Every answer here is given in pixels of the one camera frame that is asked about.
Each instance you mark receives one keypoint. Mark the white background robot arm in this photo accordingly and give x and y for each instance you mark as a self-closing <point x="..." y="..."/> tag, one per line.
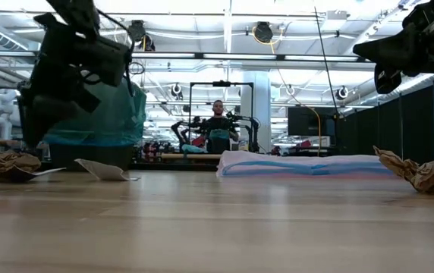
<point x="0" y="110"/>

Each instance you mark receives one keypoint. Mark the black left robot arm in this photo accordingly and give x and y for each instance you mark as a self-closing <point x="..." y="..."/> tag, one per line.
<point x="76" y="15"/>

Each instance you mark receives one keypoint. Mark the person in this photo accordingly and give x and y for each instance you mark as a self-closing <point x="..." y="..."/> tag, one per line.
<point x="219" y="125"/>

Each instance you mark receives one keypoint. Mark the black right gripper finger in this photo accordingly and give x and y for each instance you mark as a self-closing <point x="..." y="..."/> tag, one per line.
<point x="387" y="79"/>
<point x="384" y="49"/>

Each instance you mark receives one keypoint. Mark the dark grey trash bin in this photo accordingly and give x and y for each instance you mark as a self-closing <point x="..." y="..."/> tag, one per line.
<point x="92" y="157"/>

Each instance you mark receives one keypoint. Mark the white paper scrap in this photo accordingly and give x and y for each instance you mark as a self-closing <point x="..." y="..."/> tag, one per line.
<point x="103" y="170"/>
<point x="46" y="172"/>

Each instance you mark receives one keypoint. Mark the teal plastic trash bag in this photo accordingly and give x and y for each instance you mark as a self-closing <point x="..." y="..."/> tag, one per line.
<point x="118" y="113"/>

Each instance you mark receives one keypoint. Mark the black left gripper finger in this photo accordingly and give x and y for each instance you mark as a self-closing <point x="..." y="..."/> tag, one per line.
<point x="38" y="113"/>
<point x="86" y="98"/>

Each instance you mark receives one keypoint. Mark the black monitor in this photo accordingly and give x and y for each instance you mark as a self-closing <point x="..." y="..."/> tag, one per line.
<point x="308" y="121"/>

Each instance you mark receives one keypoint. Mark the black partition panel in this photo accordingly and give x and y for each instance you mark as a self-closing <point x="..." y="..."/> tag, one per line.
<point x="414" y="125"/>

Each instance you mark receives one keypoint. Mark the wooden background table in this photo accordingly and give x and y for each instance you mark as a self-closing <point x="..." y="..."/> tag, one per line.
<point x="202" y="155"/>

